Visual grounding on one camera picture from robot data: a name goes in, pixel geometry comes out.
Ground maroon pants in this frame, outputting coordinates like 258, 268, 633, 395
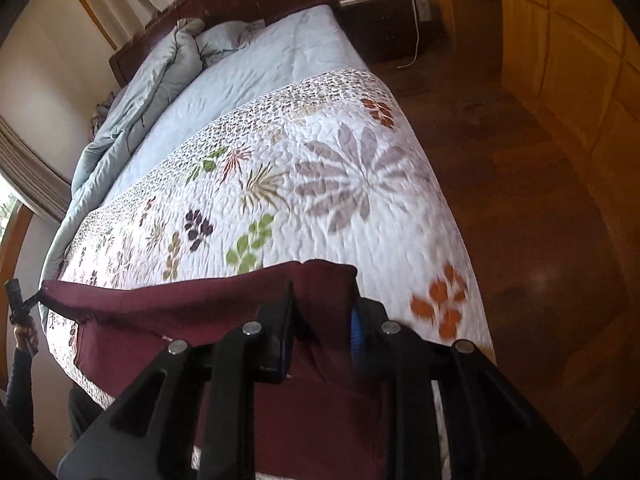
42, 260, 387, 479

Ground left forearm dark sleeve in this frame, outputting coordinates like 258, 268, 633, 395
4, 348, 35, 446

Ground dark wooden nightstand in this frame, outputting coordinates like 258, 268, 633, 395
332, 0, 420, 65

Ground wooden window frame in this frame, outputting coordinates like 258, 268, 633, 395
0, 204, 34, 390

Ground grey blue pillow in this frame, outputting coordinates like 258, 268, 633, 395
195, 20, 265, 67

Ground white cable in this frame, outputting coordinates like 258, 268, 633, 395
397, 0, 420, 71

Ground light blue bed sheet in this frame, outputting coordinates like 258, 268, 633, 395
103, 6, 367, 204

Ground person's left hand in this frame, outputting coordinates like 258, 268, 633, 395
14, 318, 38, 356

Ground side window curtain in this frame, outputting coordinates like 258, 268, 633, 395
0, 118, 70, 223

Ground dark wooden headboard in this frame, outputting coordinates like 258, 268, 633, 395
110, 0, 332, 87

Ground grey blue duvet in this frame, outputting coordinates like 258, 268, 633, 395
40, 18, 205, 280

